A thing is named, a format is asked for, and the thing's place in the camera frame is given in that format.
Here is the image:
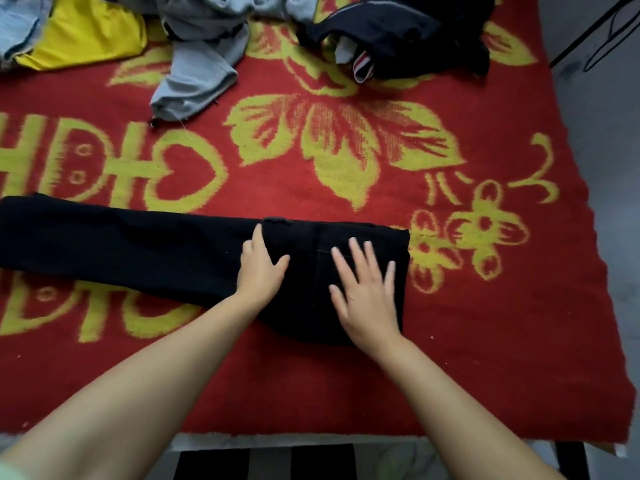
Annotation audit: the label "person's left hand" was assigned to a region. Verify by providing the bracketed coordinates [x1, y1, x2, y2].
[236, 223, 292, 318]

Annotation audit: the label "person's right hand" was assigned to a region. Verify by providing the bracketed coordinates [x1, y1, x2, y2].
[328, 237, 405, 358]

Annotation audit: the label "pile of mixed clothes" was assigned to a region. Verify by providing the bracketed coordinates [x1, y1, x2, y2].
[0, 0, 498, 126]

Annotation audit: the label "person's left forearm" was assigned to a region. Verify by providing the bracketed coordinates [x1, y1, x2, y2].
[0, 295, 263, 480]

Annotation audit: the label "person's right forearm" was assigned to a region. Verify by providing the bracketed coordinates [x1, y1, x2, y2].
[375, 335, 566, 480]

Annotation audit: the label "white bed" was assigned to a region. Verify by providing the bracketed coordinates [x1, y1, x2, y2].
[0, 0, 637, 480]

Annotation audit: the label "person's black trousers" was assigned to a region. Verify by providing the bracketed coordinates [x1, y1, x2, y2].
[175, 445, 359, 480]

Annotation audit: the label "red bedsheet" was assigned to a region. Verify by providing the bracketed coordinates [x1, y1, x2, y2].
[0, 0, 637, 444]

